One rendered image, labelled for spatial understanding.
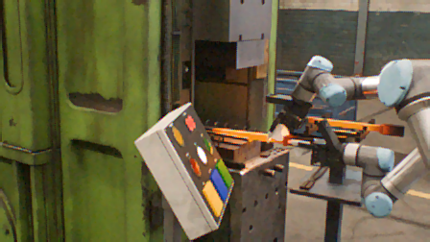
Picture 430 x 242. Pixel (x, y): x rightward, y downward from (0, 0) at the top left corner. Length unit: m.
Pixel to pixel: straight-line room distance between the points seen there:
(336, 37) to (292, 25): 1.00
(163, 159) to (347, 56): 8.87
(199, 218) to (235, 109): 1.03
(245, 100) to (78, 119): 0.73
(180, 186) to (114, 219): 0.74
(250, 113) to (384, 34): 7.63
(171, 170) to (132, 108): 0.48
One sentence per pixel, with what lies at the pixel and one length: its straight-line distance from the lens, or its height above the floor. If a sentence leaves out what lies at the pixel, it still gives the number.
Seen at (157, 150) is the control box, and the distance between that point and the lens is 1.21.
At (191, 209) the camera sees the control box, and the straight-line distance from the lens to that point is 1.24.
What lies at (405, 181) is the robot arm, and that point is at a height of 0.99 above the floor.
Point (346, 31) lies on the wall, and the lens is 9.97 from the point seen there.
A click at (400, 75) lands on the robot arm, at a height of 1.33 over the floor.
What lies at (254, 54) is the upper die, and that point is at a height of 1.31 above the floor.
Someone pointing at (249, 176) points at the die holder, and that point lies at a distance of 1.83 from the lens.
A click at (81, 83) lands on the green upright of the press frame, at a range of 1.90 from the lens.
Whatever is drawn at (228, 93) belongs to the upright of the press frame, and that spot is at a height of 1.11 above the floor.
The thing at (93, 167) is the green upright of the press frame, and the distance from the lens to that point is 1.93.
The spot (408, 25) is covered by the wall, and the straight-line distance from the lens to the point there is 9.55.
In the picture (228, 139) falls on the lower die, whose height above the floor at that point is 0.99.
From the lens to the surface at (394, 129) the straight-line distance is 2.21.
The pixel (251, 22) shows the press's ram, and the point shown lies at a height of 1.43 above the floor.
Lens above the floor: 1.48
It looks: 13 degrees down
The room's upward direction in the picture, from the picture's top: 1 degrees clockwise
